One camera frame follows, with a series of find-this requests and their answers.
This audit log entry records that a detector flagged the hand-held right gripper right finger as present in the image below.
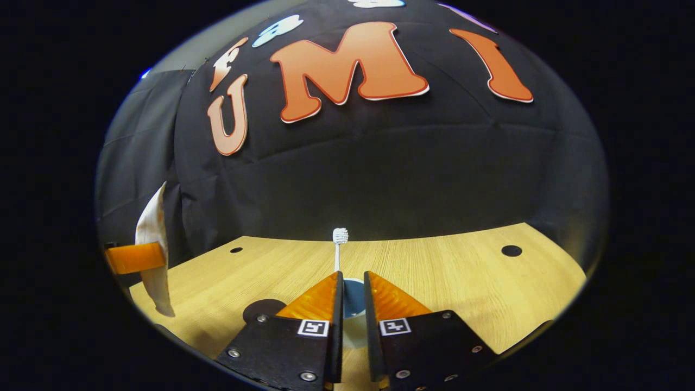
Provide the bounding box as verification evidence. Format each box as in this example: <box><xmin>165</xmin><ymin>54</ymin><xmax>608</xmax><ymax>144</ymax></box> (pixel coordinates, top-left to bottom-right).
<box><xmin>364</xmin><ymin>271</ymin><xmax>497</xmax><ymax>391</ymax></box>

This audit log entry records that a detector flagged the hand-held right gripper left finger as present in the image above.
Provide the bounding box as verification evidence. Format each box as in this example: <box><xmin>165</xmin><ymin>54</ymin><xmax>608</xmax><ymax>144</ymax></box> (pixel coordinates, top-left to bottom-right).
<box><xmin>216</xmin><ymin>271</ymin><xmax>344</xmax><ymax>391</ymax></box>

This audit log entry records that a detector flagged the light blue cup wooden handle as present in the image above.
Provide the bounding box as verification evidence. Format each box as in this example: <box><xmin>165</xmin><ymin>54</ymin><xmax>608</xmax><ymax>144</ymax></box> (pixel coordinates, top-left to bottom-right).
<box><xmin>343</xmin><ymin>278</ymin><xmax>368</xmax><ymax>349</ymax></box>

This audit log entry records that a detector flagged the white toothpaste tube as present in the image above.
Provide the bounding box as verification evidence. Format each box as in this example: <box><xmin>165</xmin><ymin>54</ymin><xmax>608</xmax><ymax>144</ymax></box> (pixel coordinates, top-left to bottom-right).
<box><xmin>135</xmin><ymin>182</ymin><xmax>176</xmax><ymax>318</ymax></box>

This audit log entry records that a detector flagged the dark brown round coaster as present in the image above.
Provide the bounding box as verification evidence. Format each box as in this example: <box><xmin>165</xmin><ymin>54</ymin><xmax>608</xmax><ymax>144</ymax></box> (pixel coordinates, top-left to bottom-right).
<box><xmin>243</xmin><ymin>299</ymin><xmax>287</xmax><ymax>325</ymax></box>

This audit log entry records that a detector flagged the white toothbrush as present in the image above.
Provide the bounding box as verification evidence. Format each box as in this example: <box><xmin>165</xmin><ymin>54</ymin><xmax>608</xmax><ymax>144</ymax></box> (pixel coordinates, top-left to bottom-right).
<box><xmin>332</xmin><ymin>228</ymin><xmax>349</xmax><ymax>272</ymax></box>

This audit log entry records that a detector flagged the black backdrop cloth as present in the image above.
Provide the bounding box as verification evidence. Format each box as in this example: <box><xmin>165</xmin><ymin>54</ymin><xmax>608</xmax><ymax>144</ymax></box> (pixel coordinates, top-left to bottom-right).
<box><xmin>95</xmin><ymin>0</ymin><xmax>609</xmax><ymax>272</ymax></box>

